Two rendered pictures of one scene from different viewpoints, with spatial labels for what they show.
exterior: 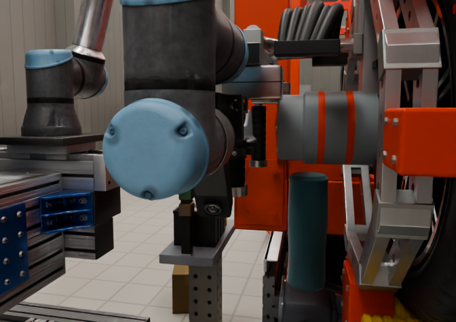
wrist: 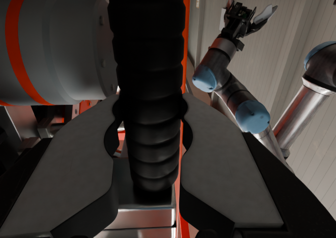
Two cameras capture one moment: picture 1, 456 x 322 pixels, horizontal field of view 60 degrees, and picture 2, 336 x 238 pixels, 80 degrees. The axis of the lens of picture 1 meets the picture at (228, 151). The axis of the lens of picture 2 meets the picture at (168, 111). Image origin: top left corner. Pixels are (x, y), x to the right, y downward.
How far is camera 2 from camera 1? 0.53 m
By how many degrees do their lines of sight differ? 39
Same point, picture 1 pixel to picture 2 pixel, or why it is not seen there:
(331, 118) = (12, 86)
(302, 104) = (71, 97)
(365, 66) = (14, 132)
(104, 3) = (287, 122)
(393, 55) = not seen: outside the picture
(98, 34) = (302, 100)
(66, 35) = (297, 45)
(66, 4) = (290, 63)
